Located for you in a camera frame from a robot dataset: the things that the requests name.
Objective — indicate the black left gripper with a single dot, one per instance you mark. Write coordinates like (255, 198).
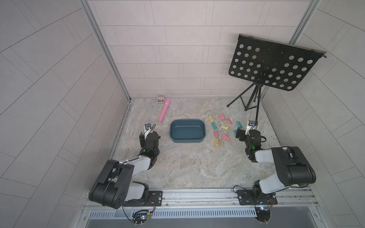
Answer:
(141, 138)

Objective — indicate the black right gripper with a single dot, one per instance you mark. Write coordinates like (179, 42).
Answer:
(241, 138)

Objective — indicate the large yellow binder clip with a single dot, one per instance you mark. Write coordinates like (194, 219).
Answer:
(225, 127)

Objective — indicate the teal plastic storage box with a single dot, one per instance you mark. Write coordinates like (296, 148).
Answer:
(187, 131)

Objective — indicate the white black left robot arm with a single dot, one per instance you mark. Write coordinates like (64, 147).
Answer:
(114, 186)

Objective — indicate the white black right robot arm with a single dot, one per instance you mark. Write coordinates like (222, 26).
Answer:
(292, 167)

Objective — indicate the small yellow binder clip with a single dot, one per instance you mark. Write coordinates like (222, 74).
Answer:
(217, 142)

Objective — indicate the small card box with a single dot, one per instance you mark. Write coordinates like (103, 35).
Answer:
(160, 99)

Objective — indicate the pink toy microphone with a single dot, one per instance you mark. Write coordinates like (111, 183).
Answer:
(164, 110)

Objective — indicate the left circuit board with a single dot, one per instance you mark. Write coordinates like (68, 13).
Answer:
(140, 217)

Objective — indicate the circuit board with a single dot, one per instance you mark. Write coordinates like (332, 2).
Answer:
(140, 217)
(262, 215)

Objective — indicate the right circuit board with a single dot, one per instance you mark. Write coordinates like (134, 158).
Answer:
(262, 215)

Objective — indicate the black music stand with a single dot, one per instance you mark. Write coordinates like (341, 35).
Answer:
(273, 64)

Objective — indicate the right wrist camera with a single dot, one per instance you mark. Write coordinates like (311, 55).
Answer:
(251, 125)

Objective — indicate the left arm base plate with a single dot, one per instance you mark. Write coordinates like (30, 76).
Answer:
(153, 198)

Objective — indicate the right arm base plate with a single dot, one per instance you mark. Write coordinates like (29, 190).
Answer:
(248, 197)

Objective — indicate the aluminium mounting rail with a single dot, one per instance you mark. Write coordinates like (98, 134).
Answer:
(174, 198)

